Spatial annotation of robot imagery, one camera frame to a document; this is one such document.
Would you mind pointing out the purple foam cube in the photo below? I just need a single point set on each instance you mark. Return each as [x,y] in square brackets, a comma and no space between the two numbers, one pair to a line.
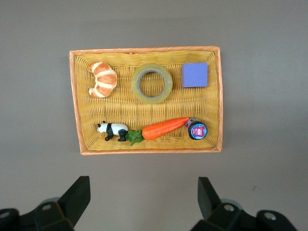
[194,75]

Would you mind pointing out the orange toy carrot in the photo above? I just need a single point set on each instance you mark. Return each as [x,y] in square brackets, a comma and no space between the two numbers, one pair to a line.
[161,128]

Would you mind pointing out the toy panda figure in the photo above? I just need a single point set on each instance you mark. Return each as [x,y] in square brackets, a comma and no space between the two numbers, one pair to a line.
[115,127]

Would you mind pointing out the toy croissant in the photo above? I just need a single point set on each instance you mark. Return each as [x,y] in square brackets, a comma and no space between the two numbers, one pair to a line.
[106,79]

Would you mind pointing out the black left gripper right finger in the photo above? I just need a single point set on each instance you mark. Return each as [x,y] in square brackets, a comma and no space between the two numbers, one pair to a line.
[209,204]

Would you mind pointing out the yellow packing tape roll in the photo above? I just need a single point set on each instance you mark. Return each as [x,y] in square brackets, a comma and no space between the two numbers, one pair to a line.
[133,84]

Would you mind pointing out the yellow wicker basket orange rim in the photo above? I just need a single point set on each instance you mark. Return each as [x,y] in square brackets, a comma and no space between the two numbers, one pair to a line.
[144,110]

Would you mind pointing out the brown table cloth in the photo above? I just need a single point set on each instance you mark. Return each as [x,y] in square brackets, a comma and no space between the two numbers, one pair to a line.
[36,96]

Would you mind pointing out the small jar pink blue lid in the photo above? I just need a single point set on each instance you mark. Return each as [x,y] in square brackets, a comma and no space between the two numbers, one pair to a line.
[197,131]

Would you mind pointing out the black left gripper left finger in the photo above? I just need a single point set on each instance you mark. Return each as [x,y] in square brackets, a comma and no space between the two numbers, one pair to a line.
[74,202]

